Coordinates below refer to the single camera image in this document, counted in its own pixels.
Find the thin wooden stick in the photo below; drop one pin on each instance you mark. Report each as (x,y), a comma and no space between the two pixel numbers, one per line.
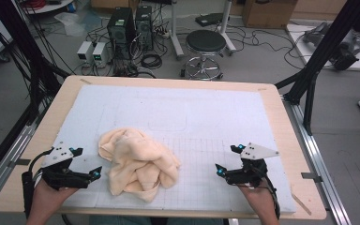
(301,203)

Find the white base board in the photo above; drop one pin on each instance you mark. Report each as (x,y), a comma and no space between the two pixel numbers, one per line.
(300,43)

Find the large black computer tower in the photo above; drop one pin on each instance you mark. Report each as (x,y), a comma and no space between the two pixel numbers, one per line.
(120,28)

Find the flat black device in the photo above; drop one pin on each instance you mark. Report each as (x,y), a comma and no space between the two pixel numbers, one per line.
(208,19)

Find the white power supply unit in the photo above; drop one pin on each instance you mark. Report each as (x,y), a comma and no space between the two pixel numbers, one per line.
(100,53)
(84,51)

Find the white desk leg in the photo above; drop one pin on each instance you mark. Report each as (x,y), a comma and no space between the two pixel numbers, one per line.
(175,31)
(226,25)

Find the aluminium rail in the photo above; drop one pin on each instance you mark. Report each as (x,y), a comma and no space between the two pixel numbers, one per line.
(9,159)
(318,156)

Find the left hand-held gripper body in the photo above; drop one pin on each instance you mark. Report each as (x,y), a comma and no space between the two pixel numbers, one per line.
(59,175)

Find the person's right hand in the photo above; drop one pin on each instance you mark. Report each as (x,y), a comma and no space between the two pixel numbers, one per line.
(261,200)

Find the black round stool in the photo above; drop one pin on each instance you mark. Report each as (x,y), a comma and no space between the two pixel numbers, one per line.
(205,40)

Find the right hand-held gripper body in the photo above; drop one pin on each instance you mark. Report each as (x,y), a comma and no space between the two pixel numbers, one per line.
(247,175)

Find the cardboard box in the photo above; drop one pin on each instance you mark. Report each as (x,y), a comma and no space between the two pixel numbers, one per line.
(268,14)

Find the clear plastic bag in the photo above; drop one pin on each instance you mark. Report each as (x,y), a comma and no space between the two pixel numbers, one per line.
(75,23)

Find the white foam mat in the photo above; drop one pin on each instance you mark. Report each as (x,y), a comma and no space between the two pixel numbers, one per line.
(168,106)

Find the white round table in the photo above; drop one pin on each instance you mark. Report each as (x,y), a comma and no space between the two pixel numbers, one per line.
(50,7)

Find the person's left hand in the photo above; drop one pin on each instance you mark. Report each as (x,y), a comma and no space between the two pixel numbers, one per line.
(48,198)

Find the slim black computer tower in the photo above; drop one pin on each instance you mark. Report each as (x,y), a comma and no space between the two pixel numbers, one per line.
(144,26)

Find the cream terry towel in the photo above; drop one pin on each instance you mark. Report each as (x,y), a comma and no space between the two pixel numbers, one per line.
(137,162)

